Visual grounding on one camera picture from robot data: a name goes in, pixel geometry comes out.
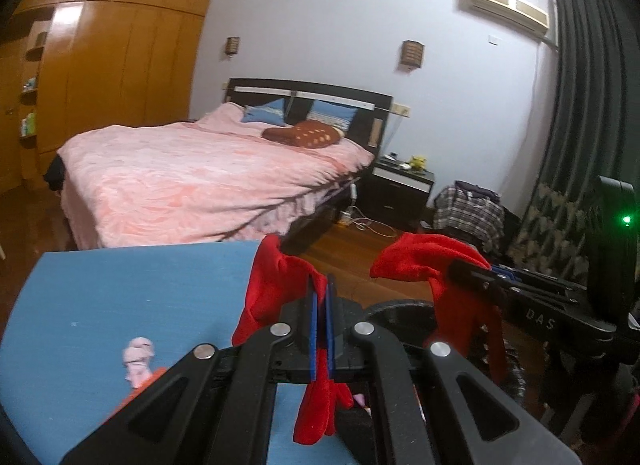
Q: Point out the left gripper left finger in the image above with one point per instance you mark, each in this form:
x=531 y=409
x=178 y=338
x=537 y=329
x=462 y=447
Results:
x=214 y=406

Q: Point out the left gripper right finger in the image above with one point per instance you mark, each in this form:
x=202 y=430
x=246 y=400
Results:
x=430 y=405

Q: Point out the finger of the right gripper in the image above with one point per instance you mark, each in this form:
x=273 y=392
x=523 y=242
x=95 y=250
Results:
x=537 y=280
x=534 y=311

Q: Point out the red cloth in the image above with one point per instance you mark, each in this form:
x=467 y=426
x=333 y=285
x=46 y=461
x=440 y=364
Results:
x=427 y=258
x=285 y=288

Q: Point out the pink small packet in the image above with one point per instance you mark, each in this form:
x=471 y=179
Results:
x=137 y=357

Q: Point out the black lined trash bin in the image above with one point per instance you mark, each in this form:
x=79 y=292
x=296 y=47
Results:
x=412 y=321

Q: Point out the black white nightstand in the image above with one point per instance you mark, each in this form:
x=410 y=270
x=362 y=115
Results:
x=395 y=195

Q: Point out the yellow plush toy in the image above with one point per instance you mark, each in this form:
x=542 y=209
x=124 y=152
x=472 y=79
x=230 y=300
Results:
x=417 y=163

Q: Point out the dark green curtain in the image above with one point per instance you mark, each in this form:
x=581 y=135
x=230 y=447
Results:
x=594 y=132

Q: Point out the blue table cloth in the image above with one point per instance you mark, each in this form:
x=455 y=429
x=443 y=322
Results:
x=62 y=372

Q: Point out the black bed headboard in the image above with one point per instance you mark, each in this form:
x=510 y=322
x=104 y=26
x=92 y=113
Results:
x=371 y=109

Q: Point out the pink quilt bed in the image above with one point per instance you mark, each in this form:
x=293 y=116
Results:
x=211 y=180

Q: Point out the right blue pillow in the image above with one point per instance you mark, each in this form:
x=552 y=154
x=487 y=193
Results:
x=335 y=115

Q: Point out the blue pillow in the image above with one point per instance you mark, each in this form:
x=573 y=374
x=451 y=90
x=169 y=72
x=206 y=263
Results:
x=335 y=115
x=271 y=113

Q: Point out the brown dotted pillow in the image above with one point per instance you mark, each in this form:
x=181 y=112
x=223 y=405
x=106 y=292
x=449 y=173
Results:
x=305 y=134

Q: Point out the white air conditioner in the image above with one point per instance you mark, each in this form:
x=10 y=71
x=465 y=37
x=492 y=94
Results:
x=516 y=13

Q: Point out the left blue pillow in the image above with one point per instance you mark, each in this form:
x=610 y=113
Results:
x=271 y=113

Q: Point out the wooden wardrobe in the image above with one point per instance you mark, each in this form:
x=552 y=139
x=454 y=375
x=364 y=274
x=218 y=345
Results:
x=69 y=66

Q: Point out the right wooden wall lamp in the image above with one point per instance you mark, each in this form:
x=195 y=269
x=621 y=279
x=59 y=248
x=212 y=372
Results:
x=411 y=54

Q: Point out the wooden wall lamp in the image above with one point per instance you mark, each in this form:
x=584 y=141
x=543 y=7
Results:
x=232 y=45
x=411 y=54

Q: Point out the left wooden wall lamp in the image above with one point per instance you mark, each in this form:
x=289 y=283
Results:
x=232 y=45

